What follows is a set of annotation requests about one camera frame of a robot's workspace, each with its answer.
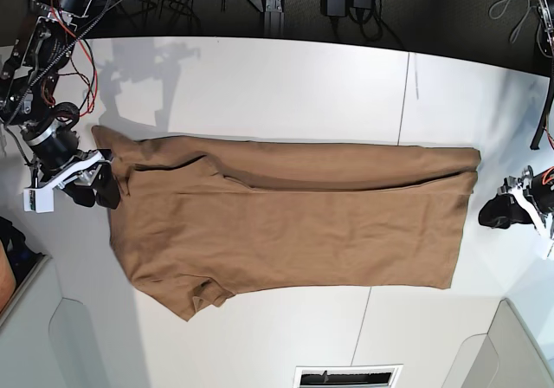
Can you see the white floor vent grille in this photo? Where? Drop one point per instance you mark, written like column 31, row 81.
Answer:
column 366, row 376

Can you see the aluminium frame post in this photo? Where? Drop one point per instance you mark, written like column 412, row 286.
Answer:
column 273, row 18

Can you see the grey bin left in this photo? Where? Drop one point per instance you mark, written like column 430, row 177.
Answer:
column 47, row 340

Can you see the grey bin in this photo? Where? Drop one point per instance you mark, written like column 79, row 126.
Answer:
column 507, row 355
column 47, row 340

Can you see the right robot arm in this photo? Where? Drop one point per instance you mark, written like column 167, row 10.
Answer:
column 29, row 76

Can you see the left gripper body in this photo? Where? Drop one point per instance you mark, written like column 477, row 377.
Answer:
column 530, row 200

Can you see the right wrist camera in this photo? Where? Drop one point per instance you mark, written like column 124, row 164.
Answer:
column 38, row 200

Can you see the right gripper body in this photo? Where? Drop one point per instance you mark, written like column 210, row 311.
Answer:
column 56, row 148

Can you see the brown t-shirt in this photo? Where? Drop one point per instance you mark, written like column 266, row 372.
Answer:
column 202, row 220

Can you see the grey bin right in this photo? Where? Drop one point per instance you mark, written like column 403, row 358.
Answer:
column 507, row 355

